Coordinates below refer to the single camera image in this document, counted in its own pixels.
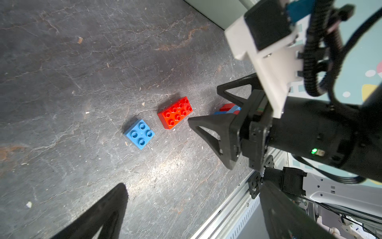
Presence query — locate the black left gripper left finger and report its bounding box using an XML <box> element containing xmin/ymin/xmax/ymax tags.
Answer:
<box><xmin>53</xmin><ymin>183</ymin><xmax>128</xmax><ymax>239</ymax></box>

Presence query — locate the blue red lego assembly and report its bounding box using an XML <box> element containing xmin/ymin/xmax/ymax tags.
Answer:
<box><xmin>214</xmin><ymin>103</ymin><xmax>241</xmax><ymax>115</ymax></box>

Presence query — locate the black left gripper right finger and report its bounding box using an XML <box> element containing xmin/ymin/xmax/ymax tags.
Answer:
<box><xmin>260</xmin><ymin>181</ymin><xmax>334</xmax><ymax>239</ymax></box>

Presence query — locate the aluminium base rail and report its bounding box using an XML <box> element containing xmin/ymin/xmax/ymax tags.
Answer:
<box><xmin>189</xmin><ymin>149</ymin><xmax>290</xmax><ymax>239</ymax></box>

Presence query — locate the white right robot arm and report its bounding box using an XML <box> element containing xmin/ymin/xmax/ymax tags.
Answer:
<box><xmin>188</xmin><ymin>74</ymin><xmax>382</xmax><ymax>181</ymax></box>

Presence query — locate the red long lego brick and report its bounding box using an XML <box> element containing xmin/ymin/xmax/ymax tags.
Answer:
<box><xmin>157</xmin><ymin>97</ymin><xmax>193</xmax><ymax>129</ymax></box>

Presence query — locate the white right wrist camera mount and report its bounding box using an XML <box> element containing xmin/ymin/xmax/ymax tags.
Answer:
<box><xmin>225</xmin><ymin>1</ymin><xmax>315</xmax><ymax>119</ymax></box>

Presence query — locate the light blue square lego brick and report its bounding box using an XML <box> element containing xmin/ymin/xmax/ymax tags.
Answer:
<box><xmin>123</xmin><ymin>119</ymin><xmax>155</xmax><ymax>150</ymax></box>

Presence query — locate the green plastic storage box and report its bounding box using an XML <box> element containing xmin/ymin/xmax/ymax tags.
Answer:
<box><xmin>185</xmin><ymin>0</ymin><xmax>258</xmax><ymax>30</ymax></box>

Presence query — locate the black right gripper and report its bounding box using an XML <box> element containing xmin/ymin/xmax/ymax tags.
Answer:
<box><xmin>187</xmin><ymin>72</ymin><xmax>275</xmax><ymax>172</ymax></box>

